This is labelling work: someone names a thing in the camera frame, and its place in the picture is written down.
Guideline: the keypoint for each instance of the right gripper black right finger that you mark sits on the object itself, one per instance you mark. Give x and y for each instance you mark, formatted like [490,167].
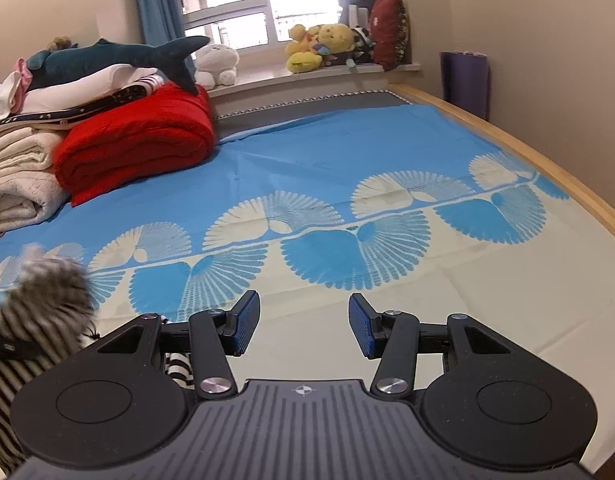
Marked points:
[476,392]

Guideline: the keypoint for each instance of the cream folded blanket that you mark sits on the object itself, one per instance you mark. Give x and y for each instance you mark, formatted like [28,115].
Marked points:
[29,190]

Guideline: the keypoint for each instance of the black white striped hoodie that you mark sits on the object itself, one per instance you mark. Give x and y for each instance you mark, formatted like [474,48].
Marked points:
[47,315]

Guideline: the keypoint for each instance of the folded white navy clothes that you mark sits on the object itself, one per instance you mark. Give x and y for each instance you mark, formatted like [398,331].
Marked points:
[17,97]

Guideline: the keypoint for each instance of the wooden bed frame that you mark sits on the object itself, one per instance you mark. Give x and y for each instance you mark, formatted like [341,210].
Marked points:
[586,197]

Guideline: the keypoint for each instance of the blue left curtain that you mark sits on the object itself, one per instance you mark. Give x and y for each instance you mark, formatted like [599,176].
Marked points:
[160,21]

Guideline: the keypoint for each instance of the white plush toy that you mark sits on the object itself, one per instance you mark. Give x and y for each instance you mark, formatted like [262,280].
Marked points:
[216,65]

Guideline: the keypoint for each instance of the yellow plush toy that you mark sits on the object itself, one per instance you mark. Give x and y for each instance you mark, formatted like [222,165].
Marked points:
[327,45]

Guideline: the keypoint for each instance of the grey mattress edge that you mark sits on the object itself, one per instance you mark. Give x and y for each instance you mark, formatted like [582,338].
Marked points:
[228,125]

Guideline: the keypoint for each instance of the red folded blanket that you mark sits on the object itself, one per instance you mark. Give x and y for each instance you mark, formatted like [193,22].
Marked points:
[169,130]

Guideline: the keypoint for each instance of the dark red cushion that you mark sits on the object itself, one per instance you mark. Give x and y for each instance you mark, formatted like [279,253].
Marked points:
[389,30]

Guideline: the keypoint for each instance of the purple rolled mat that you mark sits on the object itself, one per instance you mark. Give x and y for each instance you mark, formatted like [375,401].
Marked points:
[466,81]

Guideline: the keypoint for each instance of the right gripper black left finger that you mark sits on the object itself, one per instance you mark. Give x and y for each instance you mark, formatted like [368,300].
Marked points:
[130,392]

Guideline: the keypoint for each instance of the blue shark plush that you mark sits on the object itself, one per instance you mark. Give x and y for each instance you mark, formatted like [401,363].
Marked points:
[50,68]

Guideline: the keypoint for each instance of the blue white patterned bedsheet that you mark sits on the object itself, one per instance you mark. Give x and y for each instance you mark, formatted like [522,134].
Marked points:
[398,203]

